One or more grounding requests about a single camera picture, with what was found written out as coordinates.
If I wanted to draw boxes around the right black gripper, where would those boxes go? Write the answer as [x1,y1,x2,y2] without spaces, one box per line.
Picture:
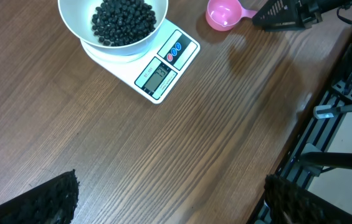
[252,0,352,32]

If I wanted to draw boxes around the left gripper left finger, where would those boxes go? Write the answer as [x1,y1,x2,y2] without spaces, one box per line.
[0,170,79,224]

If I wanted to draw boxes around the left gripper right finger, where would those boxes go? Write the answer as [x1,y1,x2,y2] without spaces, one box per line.
[264,174,352,224]

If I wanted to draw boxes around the pink plastic measuring scoop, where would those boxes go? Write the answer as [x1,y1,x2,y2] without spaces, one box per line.
[205,0,257,32]

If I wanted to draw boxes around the white digital kitchen scale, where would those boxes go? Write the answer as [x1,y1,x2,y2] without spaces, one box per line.
[82,19,200,104]

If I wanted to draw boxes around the right black camera cable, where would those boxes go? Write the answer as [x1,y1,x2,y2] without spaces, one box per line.
[336,6,352,26]

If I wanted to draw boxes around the black beans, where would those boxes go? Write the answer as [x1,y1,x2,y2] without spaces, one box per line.
[91,0,156,47]

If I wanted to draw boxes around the right grey rail clamp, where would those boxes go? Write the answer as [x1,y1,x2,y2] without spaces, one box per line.
[313,105,352,119]

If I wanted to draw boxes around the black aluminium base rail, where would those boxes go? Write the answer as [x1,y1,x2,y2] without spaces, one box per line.
[249,39,352,223]

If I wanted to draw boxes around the white ceramic bowl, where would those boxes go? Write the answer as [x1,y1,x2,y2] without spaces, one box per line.
[58,0,169,56]

